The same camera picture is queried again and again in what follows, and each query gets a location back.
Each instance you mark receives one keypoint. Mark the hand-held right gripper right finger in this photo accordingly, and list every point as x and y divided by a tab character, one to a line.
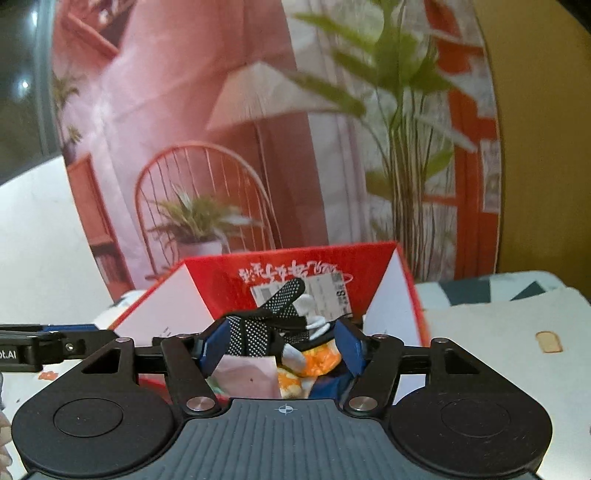
350	346

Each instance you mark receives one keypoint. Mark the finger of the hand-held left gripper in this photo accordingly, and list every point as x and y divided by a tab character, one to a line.
69	328
74	346

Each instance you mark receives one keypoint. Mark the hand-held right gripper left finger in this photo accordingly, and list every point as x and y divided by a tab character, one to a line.
214	346

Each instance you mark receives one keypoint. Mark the orange floral quilted mitt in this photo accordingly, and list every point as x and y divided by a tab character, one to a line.
318	360

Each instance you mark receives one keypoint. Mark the black dotted glove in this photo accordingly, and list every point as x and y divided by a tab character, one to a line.
249	337

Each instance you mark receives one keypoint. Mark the red strawberry print cardboard box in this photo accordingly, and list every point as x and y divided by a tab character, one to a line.
221	281

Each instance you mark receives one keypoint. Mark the person's left hand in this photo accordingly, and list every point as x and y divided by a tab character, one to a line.
3	438

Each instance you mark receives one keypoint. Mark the pink cloth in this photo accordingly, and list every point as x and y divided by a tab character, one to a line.
244	376

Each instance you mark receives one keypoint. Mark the blue cloth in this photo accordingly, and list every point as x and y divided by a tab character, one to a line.
328	385

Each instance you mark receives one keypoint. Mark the white sock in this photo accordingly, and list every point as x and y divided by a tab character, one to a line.
305	304

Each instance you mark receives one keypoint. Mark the printed tablecloth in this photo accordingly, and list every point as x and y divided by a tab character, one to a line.
508	369

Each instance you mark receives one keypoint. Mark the dark window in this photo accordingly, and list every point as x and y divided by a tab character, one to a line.
18	92

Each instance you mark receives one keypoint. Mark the wall poster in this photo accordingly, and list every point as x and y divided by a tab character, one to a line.
323	161

